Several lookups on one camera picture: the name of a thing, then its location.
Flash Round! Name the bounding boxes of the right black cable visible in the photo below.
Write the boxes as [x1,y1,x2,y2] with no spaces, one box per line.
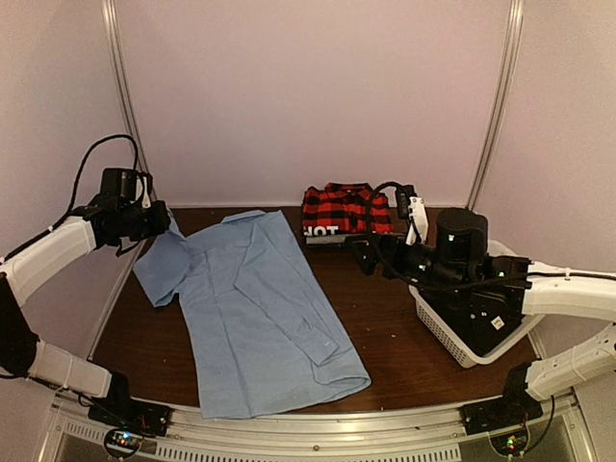
[364,180,482,293]

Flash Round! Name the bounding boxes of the white plastic basket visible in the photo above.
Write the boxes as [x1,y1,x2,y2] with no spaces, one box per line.
[408,286,545,369]

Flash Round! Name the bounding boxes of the right circuit board with leds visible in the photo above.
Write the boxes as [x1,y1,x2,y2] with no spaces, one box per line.
[490,430,529,457]

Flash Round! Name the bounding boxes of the black folded shirt white letters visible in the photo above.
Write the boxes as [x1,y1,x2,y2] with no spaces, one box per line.
[302,225,367,239]

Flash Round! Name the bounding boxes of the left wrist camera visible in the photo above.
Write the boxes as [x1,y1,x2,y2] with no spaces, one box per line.
[136,172,152,209]

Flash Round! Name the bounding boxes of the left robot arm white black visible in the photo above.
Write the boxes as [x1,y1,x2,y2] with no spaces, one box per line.
[1,168,170,437]

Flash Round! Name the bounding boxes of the light blue long sleeve shirt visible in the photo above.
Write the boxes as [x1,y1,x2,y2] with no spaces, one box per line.
[134,210,372,419]

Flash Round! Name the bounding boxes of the aluminium front rail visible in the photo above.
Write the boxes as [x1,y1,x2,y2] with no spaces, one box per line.
[34,392,599,461]

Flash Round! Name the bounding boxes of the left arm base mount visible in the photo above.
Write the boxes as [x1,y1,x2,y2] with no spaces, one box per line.
[88,398,172,437]

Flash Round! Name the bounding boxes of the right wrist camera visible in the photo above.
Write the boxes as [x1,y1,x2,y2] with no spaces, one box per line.
[395,185,429,245]

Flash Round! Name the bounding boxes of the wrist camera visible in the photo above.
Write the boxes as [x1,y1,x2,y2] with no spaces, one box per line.
[136,172,152,209]
[395,185,429,245]

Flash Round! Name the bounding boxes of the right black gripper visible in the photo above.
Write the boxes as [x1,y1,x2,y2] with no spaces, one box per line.
[346,232,470,298]

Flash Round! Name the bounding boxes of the circuit board with leds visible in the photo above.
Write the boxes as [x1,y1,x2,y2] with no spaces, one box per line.
[103,428,144,458]
[490,430,529,457]

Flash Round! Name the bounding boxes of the left circuit board with leds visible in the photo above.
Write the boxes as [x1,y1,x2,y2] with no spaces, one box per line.
[103,428,144,458]

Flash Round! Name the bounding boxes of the left aluminium frame post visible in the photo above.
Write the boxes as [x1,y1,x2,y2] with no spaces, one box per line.
[101,0,150,172]

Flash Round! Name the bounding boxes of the black cable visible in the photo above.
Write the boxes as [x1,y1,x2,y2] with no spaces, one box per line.
[0,134,141,264]
[364,180,482,293]

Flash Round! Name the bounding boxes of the right aluminium frame post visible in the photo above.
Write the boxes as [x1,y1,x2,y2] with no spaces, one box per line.
[466,0,525,210]

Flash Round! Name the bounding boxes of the black shirt in basket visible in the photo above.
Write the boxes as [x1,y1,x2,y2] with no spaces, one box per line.
[421,289,524,357]

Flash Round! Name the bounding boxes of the red black plaid folded shirt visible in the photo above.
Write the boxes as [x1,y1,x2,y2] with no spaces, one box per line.
[301,183,395,234]

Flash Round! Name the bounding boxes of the left black cable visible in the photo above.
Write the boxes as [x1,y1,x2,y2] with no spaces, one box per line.
[0,134,141,264]

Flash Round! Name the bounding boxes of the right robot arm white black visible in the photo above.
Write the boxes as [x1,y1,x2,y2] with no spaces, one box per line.
[346,208,615,434]

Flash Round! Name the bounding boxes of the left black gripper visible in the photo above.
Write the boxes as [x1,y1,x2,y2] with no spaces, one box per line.
[119,201,170,243]

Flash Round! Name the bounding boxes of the aluminium frame post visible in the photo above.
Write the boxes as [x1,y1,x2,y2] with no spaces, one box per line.
[101,0,150,172]
[466,0,525,210]

